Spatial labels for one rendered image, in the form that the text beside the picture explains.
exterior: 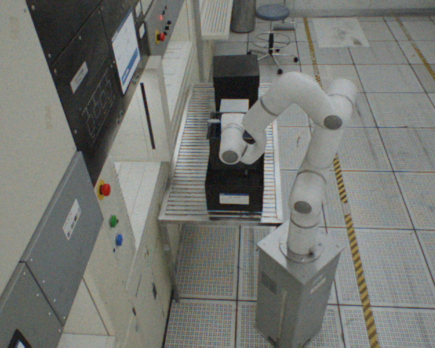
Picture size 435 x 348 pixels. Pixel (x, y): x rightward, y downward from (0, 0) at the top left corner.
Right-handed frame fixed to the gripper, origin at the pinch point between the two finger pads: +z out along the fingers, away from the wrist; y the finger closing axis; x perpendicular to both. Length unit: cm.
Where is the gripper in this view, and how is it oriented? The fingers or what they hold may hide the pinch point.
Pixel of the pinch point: (234, 110)
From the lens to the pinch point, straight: 180.0
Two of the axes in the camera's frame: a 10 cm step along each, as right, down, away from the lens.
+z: 0.8, -6.7, 7.4
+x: -0.5, -7.4, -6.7
